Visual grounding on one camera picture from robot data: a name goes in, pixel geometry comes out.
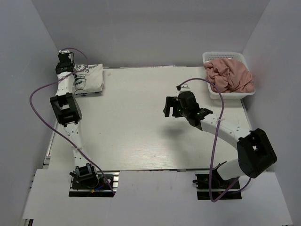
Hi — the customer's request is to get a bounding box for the purple cable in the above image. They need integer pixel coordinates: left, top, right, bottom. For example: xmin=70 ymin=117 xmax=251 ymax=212
xmin=29 ymin=48 xmax=116 ymax=196
xmin=176 ymin=78 xmax=252 ymax=203

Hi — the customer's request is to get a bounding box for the white plastic basket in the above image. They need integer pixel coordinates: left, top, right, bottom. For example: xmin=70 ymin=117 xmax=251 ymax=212
xmin=202 ymin=52 xmax=255 ymax=100

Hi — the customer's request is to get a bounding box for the pink t shirt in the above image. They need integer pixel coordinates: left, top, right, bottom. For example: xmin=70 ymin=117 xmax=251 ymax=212
xmin=204 ymin=58 xmax=255 ymax=93

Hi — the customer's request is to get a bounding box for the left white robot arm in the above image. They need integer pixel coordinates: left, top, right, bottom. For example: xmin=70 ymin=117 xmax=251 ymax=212
xmin=50 ymin=50 xmax=99 ymax=188

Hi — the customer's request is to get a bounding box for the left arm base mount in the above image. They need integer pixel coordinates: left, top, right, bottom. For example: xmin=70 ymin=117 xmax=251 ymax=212
xmin=69 ymin=163 xmax=117 ymax=198

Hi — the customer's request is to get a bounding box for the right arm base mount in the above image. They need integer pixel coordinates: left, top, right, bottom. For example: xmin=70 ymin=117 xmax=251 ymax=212
xmin=192 ymin=174 xmax=242 ymax=201

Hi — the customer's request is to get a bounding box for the folded blue white t shirt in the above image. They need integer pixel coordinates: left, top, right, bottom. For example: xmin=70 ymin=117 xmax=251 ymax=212
xmin=74 ymin=91 xmax=101 ymax=97

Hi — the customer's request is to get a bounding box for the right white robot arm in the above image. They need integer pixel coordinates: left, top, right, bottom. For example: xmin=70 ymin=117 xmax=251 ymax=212
xmin=163 ymin=91 xmax=277 ymax=188

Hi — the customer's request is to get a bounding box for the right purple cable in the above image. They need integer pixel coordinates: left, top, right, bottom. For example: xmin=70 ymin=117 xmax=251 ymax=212
xmin=176 ymin=78 xmax=252 ymax=203

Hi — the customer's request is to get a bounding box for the white and green t shirt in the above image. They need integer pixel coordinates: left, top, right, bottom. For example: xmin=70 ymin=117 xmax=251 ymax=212
xmin=73 ymin=64 xmax=104 ymax=93

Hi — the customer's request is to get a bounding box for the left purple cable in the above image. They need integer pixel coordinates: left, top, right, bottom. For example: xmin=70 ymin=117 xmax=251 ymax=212
xmin=29 ymin=48 xmax=116 ymax=196

